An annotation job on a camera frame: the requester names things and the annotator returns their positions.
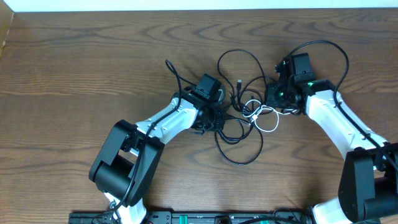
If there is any white usb cable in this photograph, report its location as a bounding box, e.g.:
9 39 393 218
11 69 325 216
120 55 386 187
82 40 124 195
241 99 298 133

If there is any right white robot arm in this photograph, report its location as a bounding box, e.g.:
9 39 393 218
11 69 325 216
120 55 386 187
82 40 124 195
266 53 397 223

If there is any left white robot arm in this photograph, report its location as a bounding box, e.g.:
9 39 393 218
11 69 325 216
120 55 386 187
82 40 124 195
89 74 226 223

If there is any black usb cable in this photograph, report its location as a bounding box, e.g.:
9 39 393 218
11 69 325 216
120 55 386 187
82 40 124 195
213 49 277 166

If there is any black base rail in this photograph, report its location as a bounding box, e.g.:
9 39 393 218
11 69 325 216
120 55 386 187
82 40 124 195
68 207 382 224

